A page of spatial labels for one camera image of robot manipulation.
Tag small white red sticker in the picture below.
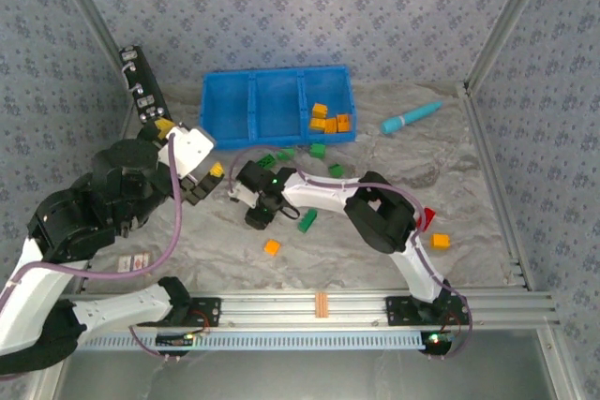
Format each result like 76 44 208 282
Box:
116 253 152 274

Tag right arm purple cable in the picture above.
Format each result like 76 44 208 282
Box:
227 145 473 362

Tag aluminium corner post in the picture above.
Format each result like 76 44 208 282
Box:
46 0 137 92
462 0 560 95

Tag aluminium frame leg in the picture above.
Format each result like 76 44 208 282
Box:
536 324 585 400

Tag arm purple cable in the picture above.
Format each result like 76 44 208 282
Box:
227 145 473 362
0 133 185 362

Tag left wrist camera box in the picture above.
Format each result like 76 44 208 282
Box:
157 125 218 177

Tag orange tape strips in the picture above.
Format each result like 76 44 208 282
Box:
314 291 331 320

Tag blue three-compartment plastic bin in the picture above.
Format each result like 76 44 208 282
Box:
200 65 358 152

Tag black panel with switches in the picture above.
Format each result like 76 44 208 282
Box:
118 45 171 128

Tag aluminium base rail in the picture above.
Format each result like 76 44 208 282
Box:
60 290 562 329

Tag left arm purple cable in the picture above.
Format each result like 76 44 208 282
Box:
0 133 185 362

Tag teal marker pen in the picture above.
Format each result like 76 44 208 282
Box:
380 100 444 136

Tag small circuit board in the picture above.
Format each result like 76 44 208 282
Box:
420 331 454 358
155 332 196 358

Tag red curved lego brick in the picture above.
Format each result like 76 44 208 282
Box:
414 206 438 232

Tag slotted grey cable duct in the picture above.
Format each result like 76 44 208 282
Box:
77 330 435 352

